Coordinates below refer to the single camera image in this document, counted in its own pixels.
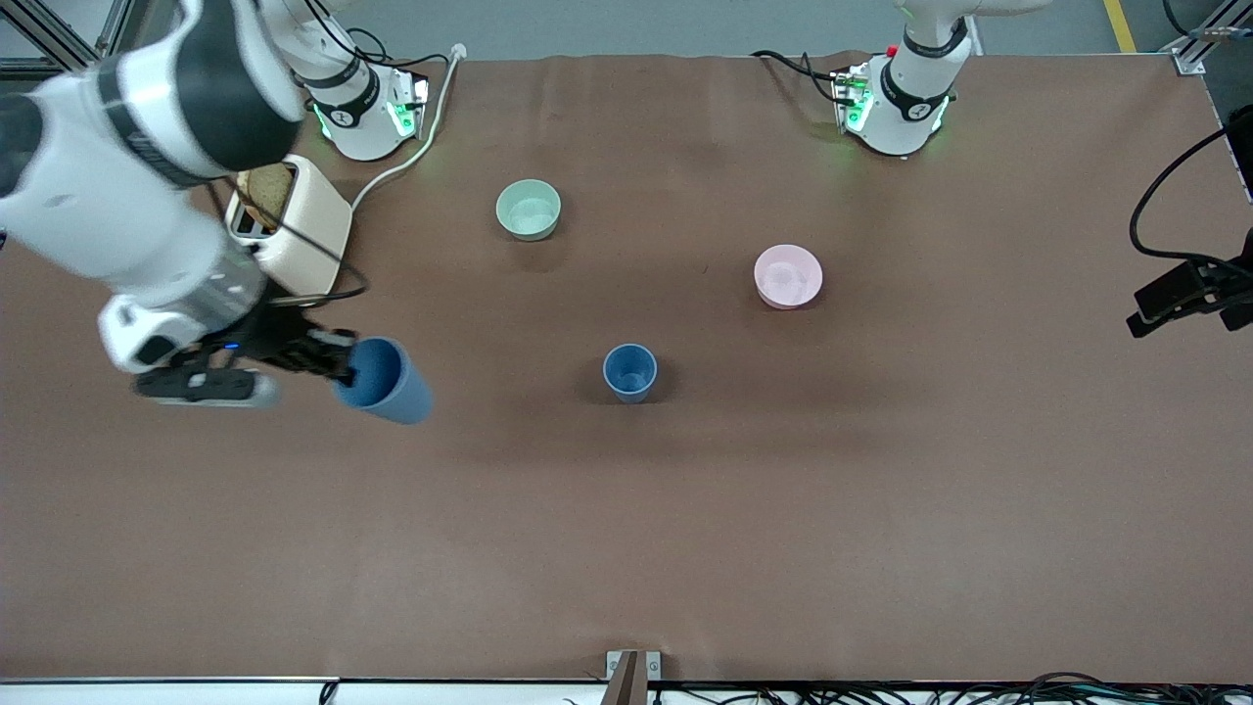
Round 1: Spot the blue ribbed plastic cup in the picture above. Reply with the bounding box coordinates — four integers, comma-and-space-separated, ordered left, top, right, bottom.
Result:
331, 336, 435, 426
602, 343, 659, 404

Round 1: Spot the white two-slot toaster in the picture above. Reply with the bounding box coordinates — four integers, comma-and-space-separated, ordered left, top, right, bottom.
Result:
225, 155, 353, 300

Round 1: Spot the brown bread slice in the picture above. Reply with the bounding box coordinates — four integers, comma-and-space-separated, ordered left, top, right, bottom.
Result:
238, 164, 297, 230

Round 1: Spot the mint green bowl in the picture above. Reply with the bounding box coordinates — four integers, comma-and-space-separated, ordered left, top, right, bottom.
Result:
495, 178, 563, 242

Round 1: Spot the yellow floor tape strip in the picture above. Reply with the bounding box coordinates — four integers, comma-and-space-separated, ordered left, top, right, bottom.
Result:
1104, 0, 1138, 55

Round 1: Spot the brown table cover sheet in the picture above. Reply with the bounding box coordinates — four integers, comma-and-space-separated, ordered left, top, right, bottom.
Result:
0, 51, 1253, 683

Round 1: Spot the pink bowl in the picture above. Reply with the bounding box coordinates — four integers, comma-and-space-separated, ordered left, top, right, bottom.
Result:
754, 244, 824, 310

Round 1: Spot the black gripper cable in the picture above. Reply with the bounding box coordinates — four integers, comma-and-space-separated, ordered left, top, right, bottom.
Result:
1129, 127, 1253, 285
206, 176, 371, 309

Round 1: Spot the white toaster power cable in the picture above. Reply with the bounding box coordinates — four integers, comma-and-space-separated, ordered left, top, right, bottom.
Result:
350, 44, 468, 212

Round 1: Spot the aluminium frame profile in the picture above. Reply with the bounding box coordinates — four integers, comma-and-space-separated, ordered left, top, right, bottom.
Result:
0, 0, 138, 79
1170, 0, 1253, 76

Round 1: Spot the black cable bundle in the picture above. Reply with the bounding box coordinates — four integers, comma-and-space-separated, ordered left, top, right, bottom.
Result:
563, 671, 1253, 705

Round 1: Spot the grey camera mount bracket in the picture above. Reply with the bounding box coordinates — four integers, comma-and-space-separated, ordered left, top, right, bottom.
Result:
605, 649, 663, 705

